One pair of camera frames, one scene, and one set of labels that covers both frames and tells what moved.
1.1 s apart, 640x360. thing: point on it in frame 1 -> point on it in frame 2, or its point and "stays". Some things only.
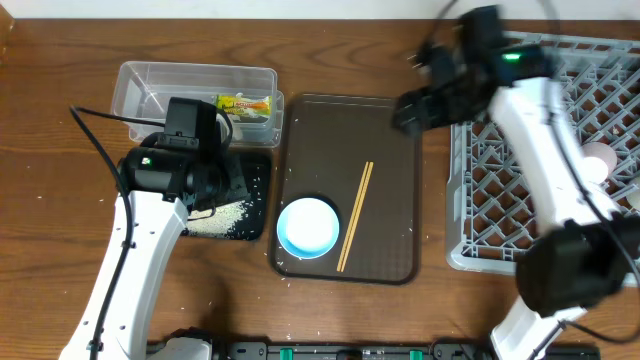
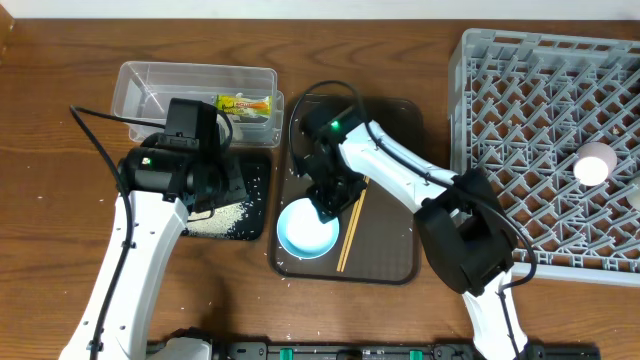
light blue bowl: x=308 y=228 stays
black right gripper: x=433 y=120 -> x=330 y=201
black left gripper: x=232 y=188 stays
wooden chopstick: x=357 y=215 stays
